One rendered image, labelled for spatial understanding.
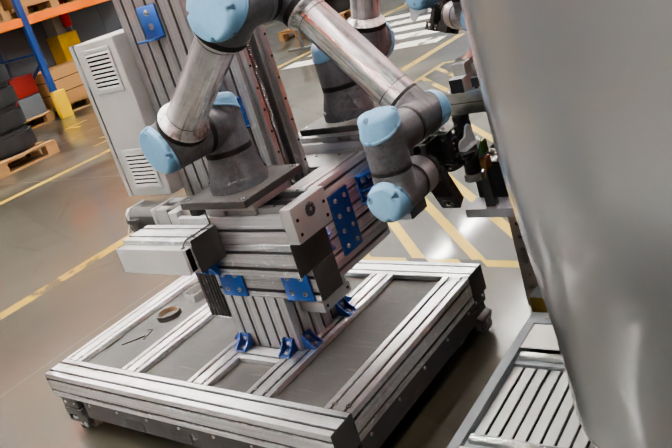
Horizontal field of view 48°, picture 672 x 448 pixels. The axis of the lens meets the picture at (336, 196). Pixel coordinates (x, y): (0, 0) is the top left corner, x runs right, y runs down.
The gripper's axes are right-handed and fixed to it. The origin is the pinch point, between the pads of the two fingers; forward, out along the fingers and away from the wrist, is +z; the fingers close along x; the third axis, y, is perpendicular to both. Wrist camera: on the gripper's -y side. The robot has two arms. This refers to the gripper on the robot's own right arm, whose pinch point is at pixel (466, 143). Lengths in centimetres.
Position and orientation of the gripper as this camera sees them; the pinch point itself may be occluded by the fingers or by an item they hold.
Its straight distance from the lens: 161.5
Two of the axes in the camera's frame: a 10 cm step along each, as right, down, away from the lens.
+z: 5.3, -4.2, 7.4
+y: -2.8, -9.1, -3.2
